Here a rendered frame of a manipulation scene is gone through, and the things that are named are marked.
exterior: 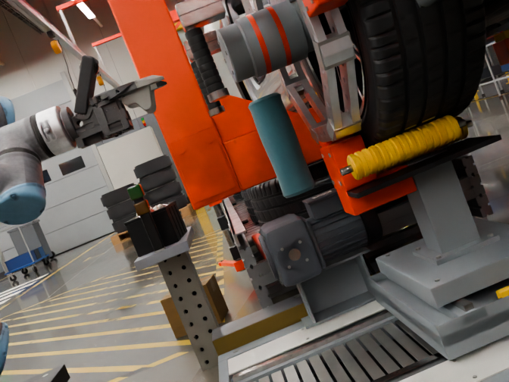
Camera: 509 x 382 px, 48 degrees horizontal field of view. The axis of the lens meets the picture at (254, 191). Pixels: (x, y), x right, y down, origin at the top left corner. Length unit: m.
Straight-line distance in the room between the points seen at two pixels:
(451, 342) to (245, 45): 0.76
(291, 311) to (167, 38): 0.92
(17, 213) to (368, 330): 0.95
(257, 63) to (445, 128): 0.44
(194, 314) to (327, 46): 1.13
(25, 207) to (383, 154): 0.72
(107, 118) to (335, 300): 0.97
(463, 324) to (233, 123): 0.93
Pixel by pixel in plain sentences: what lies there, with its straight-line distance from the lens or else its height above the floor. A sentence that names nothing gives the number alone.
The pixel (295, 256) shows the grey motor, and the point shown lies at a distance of 1.60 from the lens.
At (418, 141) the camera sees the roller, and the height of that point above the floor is 0.51.
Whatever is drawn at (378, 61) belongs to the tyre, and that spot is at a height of 0.69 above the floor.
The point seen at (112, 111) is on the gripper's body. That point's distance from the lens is 1.16.
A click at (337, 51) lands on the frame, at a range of 1.12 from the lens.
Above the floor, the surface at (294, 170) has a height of 0.54.
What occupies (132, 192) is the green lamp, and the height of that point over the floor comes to 0.64.
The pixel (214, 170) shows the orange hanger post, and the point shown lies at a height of 0.61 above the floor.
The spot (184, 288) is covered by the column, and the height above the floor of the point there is 0.28.
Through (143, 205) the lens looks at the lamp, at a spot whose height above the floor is 0.59.
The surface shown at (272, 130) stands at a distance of 1.43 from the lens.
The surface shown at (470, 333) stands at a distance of 1.25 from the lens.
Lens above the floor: 0.63
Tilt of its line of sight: 4 degrees down
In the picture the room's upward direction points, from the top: 22 degrees counter-clockwise
